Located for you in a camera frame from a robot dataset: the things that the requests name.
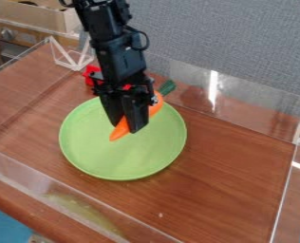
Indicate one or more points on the clear acrylic enclosure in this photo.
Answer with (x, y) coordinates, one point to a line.
(229, 191)

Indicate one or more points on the green plate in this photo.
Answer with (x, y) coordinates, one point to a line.
(136, 156)

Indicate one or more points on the red plastic block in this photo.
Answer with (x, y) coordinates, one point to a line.
(105, 80)

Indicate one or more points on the orange toy carrot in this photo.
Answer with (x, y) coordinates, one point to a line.
(122, 129)

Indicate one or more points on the cardboard box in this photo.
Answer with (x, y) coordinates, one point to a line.
(41, 13)

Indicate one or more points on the clear acrylic triangle bracket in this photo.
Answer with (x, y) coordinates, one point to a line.
(71, 59)

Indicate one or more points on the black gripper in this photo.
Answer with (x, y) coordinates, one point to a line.
(121, 52)

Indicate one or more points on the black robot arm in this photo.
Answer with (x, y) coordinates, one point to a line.
(105, 17)

